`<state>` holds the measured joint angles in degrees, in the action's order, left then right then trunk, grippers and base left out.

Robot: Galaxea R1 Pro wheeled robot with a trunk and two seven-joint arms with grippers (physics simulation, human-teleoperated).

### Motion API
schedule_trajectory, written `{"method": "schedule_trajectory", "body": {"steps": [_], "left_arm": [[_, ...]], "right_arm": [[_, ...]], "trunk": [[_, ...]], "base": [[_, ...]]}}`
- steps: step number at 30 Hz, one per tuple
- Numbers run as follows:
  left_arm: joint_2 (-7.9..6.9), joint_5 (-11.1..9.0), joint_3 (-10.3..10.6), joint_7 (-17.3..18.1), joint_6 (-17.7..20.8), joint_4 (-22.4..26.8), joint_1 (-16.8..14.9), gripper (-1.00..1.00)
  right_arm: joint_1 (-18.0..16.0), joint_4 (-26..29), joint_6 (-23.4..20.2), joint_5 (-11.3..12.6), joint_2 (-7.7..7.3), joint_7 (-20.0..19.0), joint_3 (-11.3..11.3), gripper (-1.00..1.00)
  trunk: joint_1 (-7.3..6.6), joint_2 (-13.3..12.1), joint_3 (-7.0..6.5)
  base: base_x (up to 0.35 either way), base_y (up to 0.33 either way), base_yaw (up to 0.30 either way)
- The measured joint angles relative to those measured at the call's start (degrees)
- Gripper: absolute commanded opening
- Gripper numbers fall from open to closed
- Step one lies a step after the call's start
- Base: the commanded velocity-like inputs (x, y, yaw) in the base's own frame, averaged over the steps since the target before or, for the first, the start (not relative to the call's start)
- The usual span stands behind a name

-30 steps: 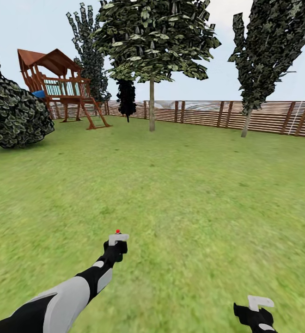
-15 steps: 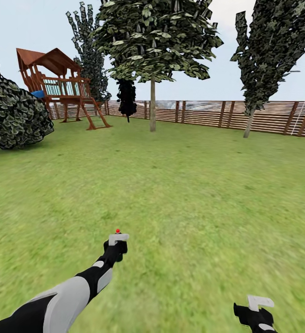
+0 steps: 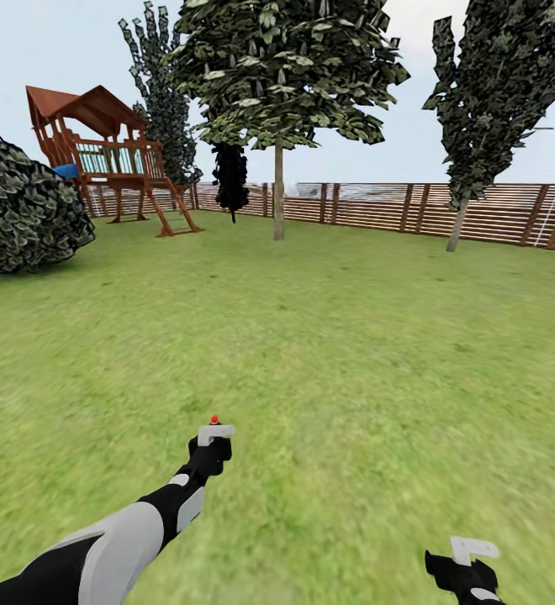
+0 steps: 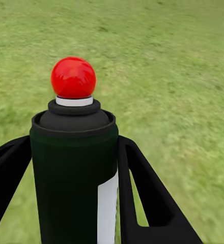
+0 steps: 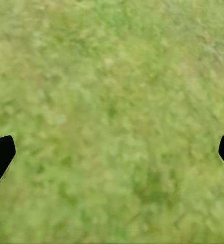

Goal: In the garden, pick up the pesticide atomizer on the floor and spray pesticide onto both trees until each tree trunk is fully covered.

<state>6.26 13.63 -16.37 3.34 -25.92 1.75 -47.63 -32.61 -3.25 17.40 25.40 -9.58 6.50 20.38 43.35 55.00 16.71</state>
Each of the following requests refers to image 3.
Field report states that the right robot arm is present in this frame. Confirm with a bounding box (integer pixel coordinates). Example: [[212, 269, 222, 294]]
[[425, 535, 504, 605]]

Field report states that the pesticide atomizer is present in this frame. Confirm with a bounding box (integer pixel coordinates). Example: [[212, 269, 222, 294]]
[[210, 415, 224, 476]]

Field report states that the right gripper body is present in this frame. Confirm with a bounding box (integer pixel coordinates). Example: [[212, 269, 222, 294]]
[[431, 555, 496, 593]]

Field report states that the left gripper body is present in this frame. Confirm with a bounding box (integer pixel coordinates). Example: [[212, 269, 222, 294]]
[[189, 437, 232, 471]]

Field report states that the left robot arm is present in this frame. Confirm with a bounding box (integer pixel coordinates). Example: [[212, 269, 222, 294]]
[[0, 423, 236, 605]]

